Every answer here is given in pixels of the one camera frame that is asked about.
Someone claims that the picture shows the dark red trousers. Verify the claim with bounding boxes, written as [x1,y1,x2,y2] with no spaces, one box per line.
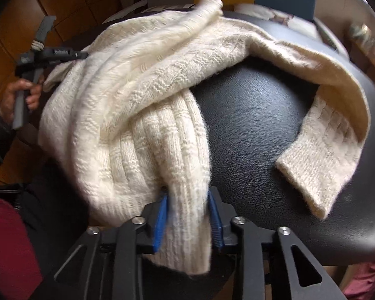
[0,199,43,299]

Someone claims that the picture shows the person's left hand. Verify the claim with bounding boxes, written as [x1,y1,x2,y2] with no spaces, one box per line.
[0,74,45,124]

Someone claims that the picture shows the cream knitted sweater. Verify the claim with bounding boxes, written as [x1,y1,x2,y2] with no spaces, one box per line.
[38,0,371,275]

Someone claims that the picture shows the black leather ottoman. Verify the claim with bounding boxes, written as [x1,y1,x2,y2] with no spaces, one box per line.
[103,4,375,266]

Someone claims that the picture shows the deer print cushion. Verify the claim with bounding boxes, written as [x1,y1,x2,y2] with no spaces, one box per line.
[233,3,322,41]

